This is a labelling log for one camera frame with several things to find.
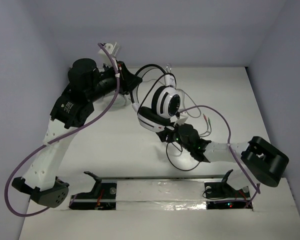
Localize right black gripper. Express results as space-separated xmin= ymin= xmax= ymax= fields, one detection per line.
xmin=156 ymin=119 xmax=193 ymax=153

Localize black white headphones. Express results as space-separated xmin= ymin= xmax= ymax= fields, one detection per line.
xmin=130 ymin=64 xmax=181 ymax=133

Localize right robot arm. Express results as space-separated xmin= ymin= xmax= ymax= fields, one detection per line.
xmin=157 ymin=123 xmax=289 ymax=197

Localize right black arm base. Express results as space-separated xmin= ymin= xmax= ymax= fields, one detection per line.
xmin=202 ymin=169 xmax=253 ymax=210

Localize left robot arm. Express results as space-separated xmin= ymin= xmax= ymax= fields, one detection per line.
xmin=12 ymin=58 xmax=142 ymax=208

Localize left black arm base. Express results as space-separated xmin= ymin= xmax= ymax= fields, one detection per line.
xmin=68 ymin=171 xmax=117 ymax=211

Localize grey white headphones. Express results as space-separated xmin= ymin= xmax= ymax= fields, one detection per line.
xmin=102 ymin=92 xmax=129 ymax=109

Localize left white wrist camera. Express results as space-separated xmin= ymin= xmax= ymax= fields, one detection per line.
xmin=98 ymin=42 xmax=121 ymax=59

